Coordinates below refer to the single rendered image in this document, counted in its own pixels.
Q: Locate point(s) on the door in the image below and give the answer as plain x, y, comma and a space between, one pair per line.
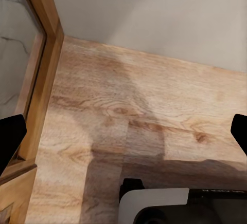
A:
31, 39

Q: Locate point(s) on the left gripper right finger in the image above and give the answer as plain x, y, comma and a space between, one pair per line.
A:
239, 130

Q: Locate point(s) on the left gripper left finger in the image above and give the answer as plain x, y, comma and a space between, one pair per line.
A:
12, 131

